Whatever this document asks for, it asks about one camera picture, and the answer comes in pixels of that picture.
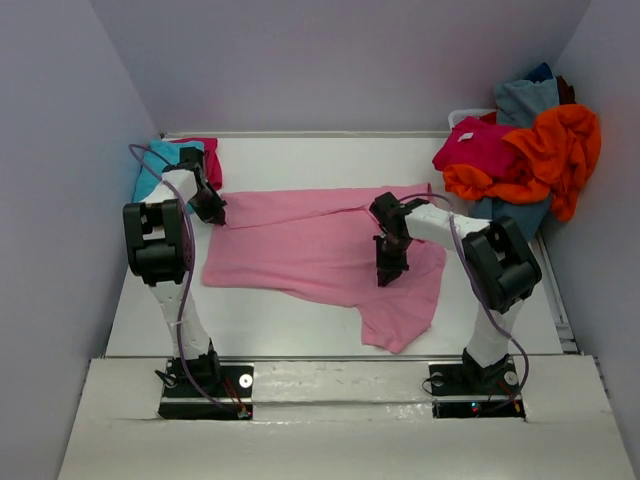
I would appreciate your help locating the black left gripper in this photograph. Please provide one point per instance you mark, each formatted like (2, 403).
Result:
(215, 213)

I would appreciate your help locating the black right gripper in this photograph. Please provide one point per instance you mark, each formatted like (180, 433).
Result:
(388, 269)

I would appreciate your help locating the light pink t-shirt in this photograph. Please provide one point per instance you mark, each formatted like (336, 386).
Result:
(318, 245)

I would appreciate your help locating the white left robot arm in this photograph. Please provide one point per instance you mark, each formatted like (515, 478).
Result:
(161, 250)

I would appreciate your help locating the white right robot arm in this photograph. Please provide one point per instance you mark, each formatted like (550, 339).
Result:
(503, 273)

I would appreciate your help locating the folded magenta t-shirt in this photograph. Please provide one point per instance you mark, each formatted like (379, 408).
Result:
(212, 165)

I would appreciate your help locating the crumpled magenta t-shirt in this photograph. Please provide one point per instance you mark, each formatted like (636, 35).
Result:
(476, 143)

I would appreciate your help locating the white laundry basket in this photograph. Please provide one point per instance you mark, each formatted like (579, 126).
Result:
(456, 116)

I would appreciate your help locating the crumpled orange t-shirt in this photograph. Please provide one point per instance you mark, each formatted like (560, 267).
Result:
(554, 159)

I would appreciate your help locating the grey-blue t-shirt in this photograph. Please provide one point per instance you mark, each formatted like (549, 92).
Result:
(518, 103)

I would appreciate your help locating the dark blue t-shirt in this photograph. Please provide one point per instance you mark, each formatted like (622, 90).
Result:
(540, 73)

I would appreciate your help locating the maroon t-shirt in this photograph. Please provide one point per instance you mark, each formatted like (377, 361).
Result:
(566, 92)

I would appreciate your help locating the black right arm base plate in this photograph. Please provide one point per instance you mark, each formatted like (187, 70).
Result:
(455, 396)

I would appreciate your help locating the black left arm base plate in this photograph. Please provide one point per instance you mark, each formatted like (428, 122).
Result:
(228, 400)

